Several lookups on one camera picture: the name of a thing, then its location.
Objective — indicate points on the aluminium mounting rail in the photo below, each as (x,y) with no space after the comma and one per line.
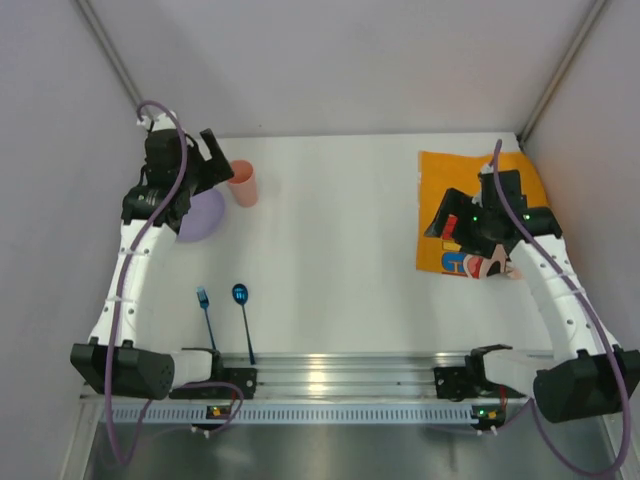
(335,378)

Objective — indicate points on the perforated cable tray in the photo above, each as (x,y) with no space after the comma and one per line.
(310,414)

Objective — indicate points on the pink plastic cup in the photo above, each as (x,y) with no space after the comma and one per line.
(243,184)

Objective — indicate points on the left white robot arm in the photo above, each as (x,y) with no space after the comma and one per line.
(120,356)

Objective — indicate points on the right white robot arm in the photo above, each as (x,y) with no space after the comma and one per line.
(590,374)

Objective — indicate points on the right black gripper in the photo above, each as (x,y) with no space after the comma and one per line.
(451,216)

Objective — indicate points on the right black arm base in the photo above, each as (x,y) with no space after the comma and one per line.
(458,383)

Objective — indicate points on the orange cartoon mouse placemat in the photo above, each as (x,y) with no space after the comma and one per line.
(440,171)

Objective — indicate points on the right aluminium frame post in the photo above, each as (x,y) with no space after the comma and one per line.
(588,22)

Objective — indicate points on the blue metal fork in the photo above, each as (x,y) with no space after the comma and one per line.
(204,305)

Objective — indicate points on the purple plastic plate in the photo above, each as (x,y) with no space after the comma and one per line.
(203,218)

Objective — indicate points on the blue metal spoon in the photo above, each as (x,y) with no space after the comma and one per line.
(240,295)

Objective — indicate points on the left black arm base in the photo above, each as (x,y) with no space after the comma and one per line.
(235,380)

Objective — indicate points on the left aluminium frame post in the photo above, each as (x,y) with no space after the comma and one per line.
(103,40)

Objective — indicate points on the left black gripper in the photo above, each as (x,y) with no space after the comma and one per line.
(211,167)

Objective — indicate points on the aluminium frame post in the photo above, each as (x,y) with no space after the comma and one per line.
(588,22)
(103,40)

